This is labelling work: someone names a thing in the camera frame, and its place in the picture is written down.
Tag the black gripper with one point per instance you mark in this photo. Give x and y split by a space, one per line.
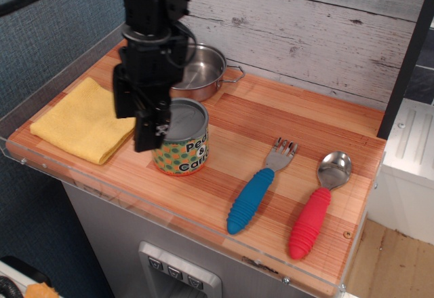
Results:
149 67

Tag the peas and carrots toy can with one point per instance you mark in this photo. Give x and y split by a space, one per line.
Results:
186 146

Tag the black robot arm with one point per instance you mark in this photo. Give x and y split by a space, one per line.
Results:
154 17

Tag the clear acrylic counter guard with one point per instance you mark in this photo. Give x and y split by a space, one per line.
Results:
245 120

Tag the folded yellow cloth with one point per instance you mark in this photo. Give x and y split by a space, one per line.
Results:
84 123

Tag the small stainless steel pot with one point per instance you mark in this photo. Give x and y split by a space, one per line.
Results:
204 75

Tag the grey toy fridge cabinet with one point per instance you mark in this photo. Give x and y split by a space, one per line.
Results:
115 234

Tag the silver dispenser button panel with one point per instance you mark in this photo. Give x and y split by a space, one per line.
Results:
168 275

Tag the orange yellow object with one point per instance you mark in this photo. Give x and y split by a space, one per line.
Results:
40 290

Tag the white toy sink unit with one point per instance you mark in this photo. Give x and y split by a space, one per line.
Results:
402 196

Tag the blue handled fork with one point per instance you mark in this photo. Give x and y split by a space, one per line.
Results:
247 202

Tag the red handled spoon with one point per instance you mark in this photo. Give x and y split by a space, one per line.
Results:
333 171

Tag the black right vertical post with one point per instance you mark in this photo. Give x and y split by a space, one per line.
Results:
409 62

